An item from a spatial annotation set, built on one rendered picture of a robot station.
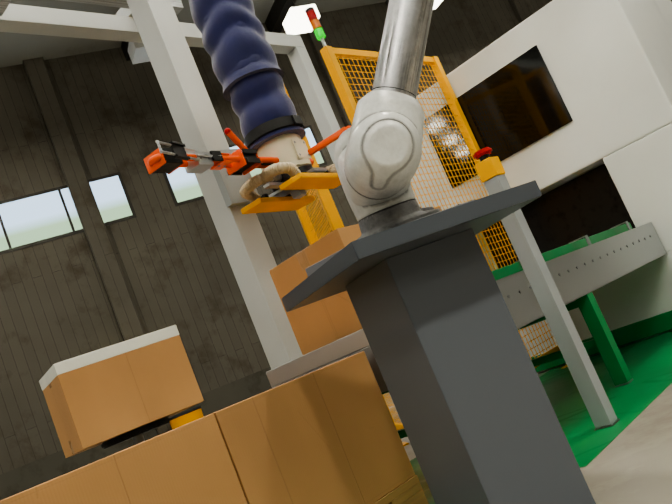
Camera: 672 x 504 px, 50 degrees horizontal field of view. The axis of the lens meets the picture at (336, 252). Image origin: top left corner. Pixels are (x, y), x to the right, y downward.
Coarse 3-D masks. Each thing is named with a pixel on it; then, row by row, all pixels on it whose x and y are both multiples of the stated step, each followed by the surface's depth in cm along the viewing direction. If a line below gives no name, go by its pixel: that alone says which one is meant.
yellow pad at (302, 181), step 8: (296, 176) 239; (304, 176) 240; (312, 176) 244; (320, 176) 248; (328, 176) 252; (336, 176) 257; (288, 184) 241; (296, 184) 244; (304, 184) 248; (312, 184) 253; (320, 184) 257; (328, 184) 262; (336, 184) 267
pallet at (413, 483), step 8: (408, 480) 212; (416, 480) 214; (400, 488) 209; (408, 488) 211; (416, 488) 213; (384, 496) 204; (392, 496) 205; (400, 496) 207; (408, 496) 210; (416, 496) 212; (424, 496) 214
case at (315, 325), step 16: (320, 240) 244; (336, 240) 239; (352, 240) 241; (304, 256) 251; (320, 256) 246; (272, 272) 264; (288, 272) 258; (304, 272) 253; (288, 288) 260; (320, 304) 250; (336, 304) 244; (352, 304) 239; (304, 320) 257; (320, 320) 251; (336, 320) 246; (352, 320) 241; (304, 336) 258; (320, 336) 253; (336, 336) 247; (304, 352) 260
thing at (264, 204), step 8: (256, 200) 249; (264, 200) 250; (272, 200) 254; (280, 200) 258; (288, 200) 262; (296, 200) 266; (304, 200) 271; (312, 200) 276; (248, 208) 251; (256, 208) 253; (264, 208) 258; (272, 208) 263; (280, 208) 268; (288, 208) 273; (296, 208) 278
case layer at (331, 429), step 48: (288, 384) 196; (336, 384) 208; (192, 432) 170; (240, 432) 179; (288, 432) 189; (336, 432) 201; (384, 432) 213; (96, 480) 151; (144, 480) 158; (192, 480) 165; (240, 480) 174; (288, 480) 183; (336, 480) 194; (384, 480) 206
